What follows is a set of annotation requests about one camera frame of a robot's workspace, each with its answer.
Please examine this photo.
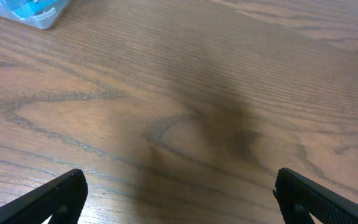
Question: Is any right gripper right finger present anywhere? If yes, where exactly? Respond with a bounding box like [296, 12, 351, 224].
[273, 167, 358, 224]

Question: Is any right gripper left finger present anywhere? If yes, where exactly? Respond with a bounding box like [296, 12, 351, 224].
[0, 169, 88, 224]

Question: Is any clear plastic container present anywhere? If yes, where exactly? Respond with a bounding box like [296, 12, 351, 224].
[0, 0, 71, 29]

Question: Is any blue white cardboard box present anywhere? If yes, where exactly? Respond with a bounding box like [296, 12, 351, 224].
[0, 0, 58, 19]

